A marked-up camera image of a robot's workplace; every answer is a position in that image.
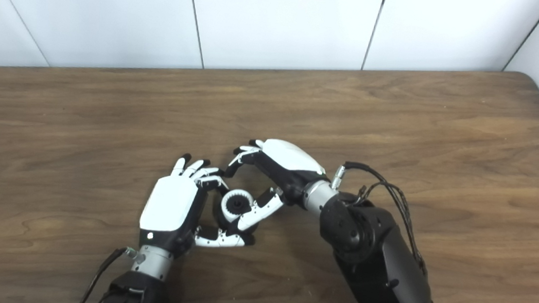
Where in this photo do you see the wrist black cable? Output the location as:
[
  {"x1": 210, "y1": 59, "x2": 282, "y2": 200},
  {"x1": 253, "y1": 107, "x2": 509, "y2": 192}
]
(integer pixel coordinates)
[
  {"x1": 320, "y1": 160, "x2": 477, "y2": 303},
  {"x1": 75, "y1": 242, "x2": 140, "y2": 303}
]

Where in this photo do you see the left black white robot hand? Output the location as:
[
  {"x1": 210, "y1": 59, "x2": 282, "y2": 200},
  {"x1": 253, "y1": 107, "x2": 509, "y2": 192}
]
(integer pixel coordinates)
[{"x1": 136, "y1": 149, "x2": 262, "y2": 266}]

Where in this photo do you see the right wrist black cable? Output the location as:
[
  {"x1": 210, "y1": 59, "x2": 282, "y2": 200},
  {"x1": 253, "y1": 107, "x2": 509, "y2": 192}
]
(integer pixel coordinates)
[{"x1": 320, "y1": 160, "x2": 477, "y2": 303}]

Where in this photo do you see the round black plastic part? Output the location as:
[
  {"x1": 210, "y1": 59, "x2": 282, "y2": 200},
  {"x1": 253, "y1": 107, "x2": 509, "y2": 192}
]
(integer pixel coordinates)
[{"x1": 215, "y1": 188, "x2": 264, "y2": 242}]

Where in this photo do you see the white plastic ring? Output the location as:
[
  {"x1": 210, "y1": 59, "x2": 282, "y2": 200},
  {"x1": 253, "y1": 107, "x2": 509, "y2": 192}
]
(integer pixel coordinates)
[{"x1": 221, "y1": 188, "x2": 253, "y2": 219}]

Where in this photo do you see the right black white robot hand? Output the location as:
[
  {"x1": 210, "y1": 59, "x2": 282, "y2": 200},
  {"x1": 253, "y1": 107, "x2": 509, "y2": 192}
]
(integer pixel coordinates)
[{"x1": 219, "y1": 135, "x2": 330, "y2": 239}]

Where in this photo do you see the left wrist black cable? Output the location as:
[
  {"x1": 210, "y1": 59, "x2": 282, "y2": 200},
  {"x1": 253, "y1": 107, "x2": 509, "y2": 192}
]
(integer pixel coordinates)
[{"x1": 75, "y1": 242, "x2": 140, "y2": 303}]

